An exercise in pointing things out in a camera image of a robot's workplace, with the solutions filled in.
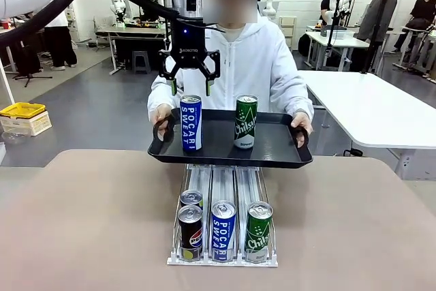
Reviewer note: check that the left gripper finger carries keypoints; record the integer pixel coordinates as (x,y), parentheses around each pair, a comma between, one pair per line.
(167,66)
(212,67)

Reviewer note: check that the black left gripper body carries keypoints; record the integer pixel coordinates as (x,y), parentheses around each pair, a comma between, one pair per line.
(188,40)

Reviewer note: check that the blue Pocari Sweat can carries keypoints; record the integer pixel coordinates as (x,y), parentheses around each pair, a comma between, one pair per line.
(190,124)
(223,233)

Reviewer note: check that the green Chilsung cider can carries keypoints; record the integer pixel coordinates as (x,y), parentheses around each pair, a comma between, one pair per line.
(259,233)
(245,124)

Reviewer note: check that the black serving tray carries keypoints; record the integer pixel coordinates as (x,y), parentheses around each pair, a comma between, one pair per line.
(272,148)

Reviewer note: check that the person right forearm white sleeve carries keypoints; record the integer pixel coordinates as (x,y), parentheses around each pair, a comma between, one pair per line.
(160,95)

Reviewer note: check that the person left forearm white sleeve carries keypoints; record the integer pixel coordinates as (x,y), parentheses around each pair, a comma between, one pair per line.
(296,96)

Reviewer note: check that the person in white hoodie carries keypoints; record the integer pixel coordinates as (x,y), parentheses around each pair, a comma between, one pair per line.
(248,66)

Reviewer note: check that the person right hand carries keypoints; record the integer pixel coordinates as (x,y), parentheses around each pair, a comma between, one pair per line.
(163,115)

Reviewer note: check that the person left hand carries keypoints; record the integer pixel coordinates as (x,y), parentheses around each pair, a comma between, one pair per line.
(302,123)

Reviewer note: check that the grey stool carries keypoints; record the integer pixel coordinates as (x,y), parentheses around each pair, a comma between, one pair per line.
(141,62)

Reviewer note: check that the background workbench table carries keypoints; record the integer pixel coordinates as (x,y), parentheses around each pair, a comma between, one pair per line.
(136,30)

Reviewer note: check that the white black background robot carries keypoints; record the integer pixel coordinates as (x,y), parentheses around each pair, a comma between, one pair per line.
(119,8)

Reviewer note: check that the white shelf cart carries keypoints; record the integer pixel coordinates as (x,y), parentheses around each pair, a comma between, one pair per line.
(287,32)

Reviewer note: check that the bystander white hoodie black trousers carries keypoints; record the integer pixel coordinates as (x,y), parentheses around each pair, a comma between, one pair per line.
(59,45)

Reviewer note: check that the white can dispenser rack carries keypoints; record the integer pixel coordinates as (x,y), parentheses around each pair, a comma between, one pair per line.
(223,182)

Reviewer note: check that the white background desk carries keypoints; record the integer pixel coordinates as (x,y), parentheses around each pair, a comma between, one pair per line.
(337,41)

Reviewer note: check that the black Pepsi can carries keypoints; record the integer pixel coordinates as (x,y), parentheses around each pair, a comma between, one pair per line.
(191,198)
(190,233)

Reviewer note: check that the bystander in black clothes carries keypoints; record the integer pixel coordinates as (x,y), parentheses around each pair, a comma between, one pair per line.
(328,1)

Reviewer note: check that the clear plastic bin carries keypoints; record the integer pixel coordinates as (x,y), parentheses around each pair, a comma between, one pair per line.
(342,33)

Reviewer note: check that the black tripod with black box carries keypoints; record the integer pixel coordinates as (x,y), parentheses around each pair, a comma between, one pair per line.
(27,61)

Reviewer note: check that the white background robot on stand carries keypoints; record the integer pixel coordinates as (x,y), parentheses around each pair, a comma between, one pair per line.
(335,1)

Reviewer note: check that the white plastic crate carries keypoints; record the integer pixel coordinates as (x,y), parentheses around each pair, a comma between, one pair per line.
(30,125)

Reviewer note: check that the yellow plastic crate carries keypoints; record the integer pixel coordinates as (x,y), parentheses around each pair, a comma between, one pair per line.
(22,109)

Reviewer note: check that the large white table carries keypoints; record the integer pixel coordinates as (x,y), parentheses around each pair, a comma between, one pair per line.
(368,110)

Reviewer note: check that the red cup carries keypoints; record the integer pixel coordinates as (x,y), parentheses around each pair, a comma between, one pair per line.
(5,25)

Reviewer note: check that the clear plastic bowl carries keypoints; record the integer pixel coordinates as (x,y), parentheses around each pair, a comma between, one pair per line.
(15,137)

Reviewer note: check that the bystander in grey hoodie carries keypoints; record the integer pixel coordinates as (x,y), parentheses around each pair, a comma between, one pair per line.
(378,15)

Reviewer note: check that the bystander in black t-shirt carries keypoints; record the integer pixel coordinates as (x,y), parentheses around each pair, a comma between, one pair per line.
(420,15)

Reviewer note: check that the black camera tripod stand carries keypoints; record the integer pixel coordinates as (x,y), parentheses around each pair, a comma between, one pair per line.
(376,39)

